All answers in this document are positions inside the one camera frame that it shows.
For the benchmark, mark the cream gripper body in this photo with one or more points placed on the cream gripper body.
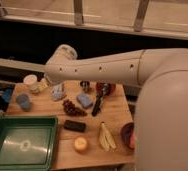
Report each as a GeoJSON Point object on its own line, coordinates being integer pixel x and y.
{"type": "Point", "coordinates": [42, 85]}

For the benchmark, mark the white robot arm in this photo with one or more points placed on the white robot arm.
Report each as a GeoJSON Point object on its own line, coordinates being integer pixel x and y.
{"type": "Point", "coordinates": [161, 119]}

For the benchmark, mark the white plastic cup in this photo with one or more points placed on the white plastic cup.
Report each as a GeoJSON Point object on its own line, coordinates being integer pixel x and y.
{"type": "Point", "coordinates": [32, 83]}

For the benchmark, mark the small metal cup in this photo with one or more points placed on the small metal cup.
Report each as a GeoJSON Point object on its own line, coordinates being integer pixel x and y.
{"type": "Point", "coordinates": [85, 86]}

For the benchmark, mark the bunch of dark grapes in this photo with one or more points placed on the bunch of dark grapes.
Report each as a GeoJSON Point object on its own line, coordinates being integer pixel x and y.
{"type": "Point", "coordinates": [71, 109]}

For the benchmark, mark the blue object at left edge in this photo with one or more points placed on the blue object at left edge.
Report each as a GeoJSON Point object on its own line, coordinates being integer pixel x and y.
{"type": "Point", "coordinates": [7, 94]}

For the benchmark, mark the blue sponge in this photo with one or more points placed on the blue sponge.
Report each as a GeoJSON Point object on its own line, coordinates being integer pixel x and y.
{"type": "Point", "coordinates": [84, 100]}

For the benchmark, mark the black rectangular block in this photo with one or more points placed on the black rectangular block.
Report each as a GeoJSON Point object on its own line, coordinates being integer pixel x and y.
{"type": "Point", "coordinates": [74, 126]}

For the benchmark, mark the red bowl at back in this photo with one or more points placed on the red bowl at back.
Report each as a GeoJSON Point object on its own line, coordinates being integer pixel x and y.
{"type": "Point", "coordinates": [110, 88]}

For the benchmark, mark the green plastic tray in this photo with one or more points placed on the green plastic tray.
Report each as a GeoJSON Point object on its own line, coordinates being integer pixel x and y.
{"type": "Point", "coordinates": [27, 143]}

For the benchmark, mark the yellow round toy fruit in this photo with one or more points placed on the yellow round toy fruit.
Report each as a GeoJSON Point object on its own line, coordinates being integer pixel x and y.
{"type": "Point", "coordinates": [80, 144]}

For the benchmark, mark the peeled banana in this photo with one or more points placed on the peeled banana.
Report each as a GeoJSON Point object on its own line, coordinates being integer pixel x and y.
{"type": "Point", "coordinates": [106, 139]}

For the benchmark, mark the orange carrot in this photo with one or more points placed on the orange carrot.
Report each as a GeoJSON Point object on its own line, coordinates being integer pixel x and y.
{"type": "Point", "coordinates": [132, 141]}

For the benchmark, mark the black handled utensil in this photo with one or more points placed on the black handled utensil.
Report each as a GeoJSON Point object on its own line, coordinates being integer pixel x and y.
{"type": "Point", "coordinates": [97, 104]}

